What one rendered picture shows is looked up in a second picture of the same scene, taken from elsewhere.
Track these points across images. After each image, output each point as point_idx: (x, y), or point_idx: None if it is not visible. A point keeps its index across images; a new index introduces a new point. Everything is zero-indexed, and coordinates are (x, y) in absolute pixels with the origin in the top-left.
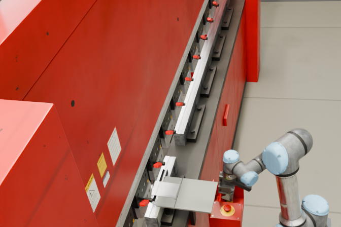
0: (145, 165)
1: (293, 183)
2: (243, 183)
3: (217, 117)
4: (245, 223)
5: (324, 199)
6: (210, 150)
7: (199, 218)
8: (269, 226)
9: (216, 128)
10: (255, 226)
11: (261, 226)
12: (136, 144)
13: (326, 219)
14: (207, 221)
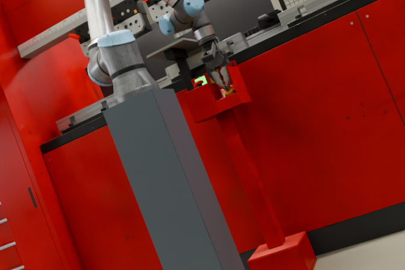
0: None
1: None
2: (205, 50)
3: (376, 14)
4: (404, 244)
5: (115, 31)
6: (314, 50)
7: (236, 117)
8: (403, 260)
9: (367, 32)
10: (400, 252)
11: (401, 255)
12: None
13: (106, 59)
14: (292, 160)
